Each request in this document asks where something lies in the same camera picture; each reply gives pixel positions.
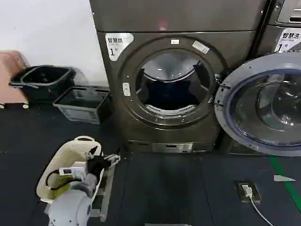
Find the cream perforated laundry basket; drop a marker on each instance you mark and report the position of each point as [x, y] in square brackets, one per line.
[70, 150]

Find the yellow-green cloth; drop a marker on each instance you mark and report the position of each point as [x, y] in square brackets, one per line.
[58, 189]

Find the pink wheeled cart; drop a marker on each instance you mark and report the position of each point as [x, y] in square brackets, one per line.
[9, 77]

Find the floor power socket box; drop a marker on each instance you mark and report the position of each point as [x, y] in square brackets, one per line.
[248, 191]

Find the black plastic crate basket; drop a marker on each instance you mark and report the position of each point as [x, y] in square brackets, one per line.
[80, 110]

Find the grey dryer with round opening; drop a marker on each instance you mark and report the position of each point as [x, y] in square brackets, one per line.
[178, 28]

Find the green floor tape strip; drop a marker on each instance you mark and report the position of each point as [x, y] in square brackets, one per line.
[285, 182]

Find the dark clothes in drum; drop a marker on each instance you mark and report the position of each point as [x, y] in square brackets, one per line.
[171, 94]

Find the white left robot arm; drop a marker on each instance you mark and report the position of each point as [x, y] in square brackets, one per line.
[70, 207]

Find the round glass dryer door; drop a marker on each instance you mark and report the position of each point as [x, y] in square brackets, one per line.
[265, 106]

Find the grey metal basket stand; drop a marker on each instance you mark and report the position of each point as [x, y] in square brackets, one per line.
[107, 186]

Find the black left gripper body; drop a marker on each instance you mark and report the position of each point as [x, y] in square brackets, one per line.
[95, 166]

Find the grey dryer with white label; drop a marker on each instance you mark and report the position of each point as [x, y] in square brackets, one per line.
[285, 26]

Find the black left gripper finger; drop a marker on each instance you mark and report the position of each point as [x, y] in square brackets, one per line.
[92, 153]
[112, 159]

